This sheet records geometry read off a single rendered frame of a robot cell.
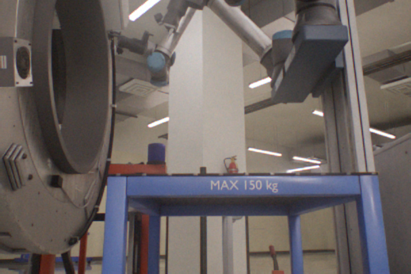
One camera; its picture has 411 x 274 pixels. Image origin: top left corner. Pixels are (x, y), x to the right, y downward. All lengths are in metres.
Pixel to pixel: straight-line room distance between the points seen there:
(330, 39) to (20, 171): 1.05
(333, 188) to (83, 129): 1.50
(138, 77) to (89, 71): 5.72
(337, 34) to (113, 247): 1.09
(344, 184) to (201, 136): 4.07
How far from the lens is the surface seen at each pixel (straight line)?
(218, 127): 4.87
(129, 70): 7.73
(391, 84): 8.62
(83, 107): 2.06
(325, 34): 1.47
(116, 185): 0.64
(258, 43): 2.20
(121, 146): 12.05
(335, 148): 1.79
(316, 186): 0.65
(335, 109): 1.84
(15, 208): 1.23
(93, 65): 2.08
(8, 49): 1.08
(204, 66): 4.99
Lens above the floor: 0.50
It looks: 17 degrees up
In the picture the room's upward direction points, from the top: straight up
